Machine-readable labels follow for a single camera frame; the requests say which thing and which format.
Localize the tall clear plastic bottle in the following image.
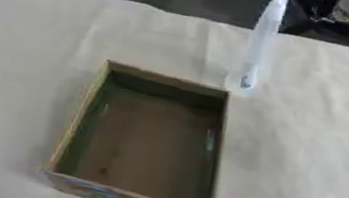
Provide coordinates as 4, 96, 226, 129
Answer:
235, 0, 292, 102

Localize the open cardboard box green inside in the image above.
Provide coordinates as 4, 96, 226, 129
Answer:
37, 51, 238, 198

